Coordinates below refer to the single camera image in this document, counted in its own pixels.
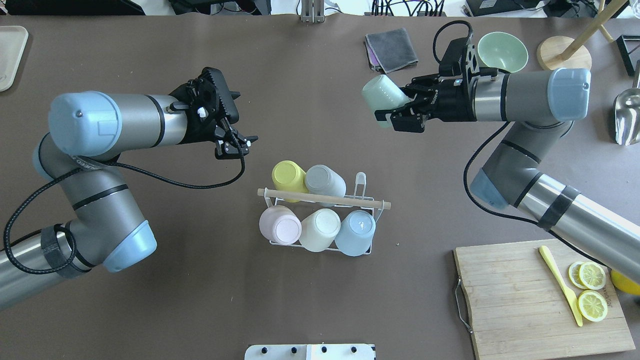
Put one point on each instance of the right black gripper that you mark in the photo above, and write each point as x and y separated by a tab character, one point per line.
454	106

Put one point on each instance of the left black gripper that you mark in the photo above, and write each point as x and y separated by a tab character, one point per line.
196	134

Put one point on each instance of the green plastic cup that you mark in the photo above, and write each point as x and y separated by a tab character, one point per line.
382	94

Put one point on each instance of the pink plastic cup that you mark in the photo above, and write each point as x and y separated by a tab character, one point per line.
280	225

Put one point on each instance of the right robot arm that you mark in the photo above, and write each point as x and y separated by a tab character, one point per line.
542	107

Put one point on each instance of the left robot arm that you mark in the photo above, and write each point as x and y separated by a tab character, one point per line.
88	131

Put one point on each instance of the yellow plastic cup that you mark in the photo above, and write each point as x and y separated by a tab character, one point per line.
289	177

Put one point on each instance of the grey plastic cup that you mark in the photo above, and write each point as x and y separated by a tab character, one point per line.
322	180

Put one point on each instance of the cream white plastic cup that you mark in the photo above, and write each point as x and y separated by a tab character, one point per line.
319	230

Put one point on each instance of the light blue plastic cup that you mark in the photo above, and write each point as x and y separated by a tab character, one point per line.
356	233

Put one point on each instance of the grey folded cloth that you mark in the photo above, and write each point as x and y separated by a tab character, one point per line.
390	51

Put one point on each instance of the green bowl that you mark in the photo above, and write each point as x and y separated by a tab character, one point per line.
503	51

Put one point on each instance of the wooden mug tree stand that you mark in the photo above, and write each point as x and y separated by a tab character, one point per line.
564	52

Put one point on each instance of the yellow plastic knife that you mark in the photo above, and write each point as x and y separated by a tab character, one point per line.
568	293

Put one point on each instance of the metal scoop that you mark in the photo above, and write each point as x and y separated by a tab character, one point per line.
627	113

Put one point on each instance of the cream plastic tray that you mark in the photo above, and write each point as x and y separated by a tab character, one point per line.
13	40

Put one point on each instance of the wooden cutting board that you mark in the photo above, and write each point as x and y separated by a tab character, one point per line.
517	311

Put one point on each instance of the lemon slice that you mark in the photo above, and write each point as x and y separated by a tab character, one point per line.
592	306
587	275

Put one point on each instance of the whole yellow lemon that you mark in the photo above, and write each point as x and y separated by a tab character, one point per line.
624	284

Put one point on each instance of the white wire cup holder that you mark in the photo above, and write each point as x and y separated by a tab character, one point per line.
341	205

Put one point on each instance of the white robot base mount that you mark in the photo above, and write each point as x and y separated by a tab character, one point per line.
320	351

